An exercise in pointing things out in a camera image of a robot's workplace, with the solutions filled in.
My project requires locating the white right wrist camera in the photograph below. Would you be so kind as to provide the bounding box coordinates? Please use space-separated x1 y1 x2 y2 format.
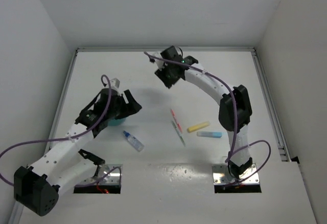
150 52 165 71

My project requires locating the green pen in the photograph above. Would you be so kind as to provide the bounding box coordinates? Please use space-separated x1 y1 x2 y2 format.
171 121 186 147

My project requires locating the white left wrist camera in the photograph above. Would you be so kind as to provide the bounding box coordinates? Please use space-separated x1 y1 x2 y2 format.
110 78 120 95

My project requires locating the yellow highlighter marker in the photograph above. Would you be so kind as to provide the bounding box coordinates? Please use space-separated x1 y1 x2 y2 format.
187 121 210 133

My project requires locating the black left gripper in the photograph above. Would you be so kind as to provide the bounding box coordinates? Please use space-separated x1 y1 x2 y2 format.
106 89 141 120

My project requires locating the clear blue spray bottle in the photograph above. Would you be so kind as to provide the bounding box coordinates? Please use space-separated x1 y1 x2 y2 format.
123 130 144 152

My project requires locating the red pen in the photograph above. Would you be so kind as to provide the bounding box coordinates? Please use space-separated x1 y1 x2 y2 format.
170 108 182 133

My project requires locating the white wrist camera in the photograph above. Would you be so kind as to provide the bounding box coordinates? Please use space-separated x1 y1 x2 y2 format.
110 78 120 95
150 52 165 71

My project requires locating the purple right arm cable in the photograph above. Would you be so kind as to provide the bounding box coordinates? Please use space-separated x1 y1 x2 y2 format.
143 51 272 185

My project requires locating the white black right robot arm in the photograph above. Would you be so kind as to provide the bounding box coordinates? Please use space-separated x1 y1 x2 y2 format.
149 46 252 179

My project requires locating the blue highlighter marker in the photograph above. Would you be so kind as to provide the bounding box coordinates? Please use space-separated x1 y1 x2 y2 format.
197 131 222 138

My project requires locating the teal round divided organizer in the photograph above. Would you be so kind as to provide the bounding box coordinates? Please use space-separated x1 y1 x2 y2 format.
108 118 126 126

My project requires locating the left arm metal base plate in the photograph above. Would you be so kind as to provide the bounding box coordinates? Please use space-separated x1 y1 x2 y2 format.
96 164 123 185

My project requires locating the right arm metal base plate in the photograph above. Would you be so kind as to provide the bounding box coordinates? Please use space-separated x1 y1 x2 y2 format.
212 163 260 185

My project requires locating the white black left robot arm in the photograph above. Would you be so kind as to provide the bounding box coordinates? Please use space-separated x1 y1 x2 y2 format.
14 88 142 216

